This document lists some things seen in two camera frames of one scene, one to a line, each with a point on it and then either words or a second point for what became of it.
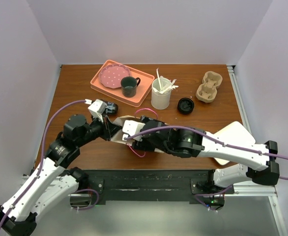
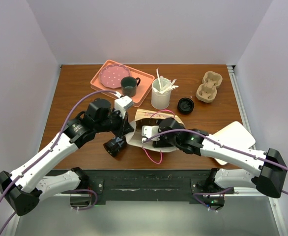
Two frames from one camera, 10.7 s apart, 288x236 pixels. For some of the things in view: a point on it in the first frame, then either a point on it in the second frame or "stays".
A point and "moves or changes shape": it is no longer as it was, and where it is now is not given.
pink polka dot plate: (110, 75) stays
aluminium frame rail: (240, 98) stays
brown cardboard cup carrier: (207, 91) stays
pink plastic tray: (146, 80) stays
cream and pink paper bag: (117, 136) moves or changes shape
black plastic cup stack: (111, 108) moves or changes shape
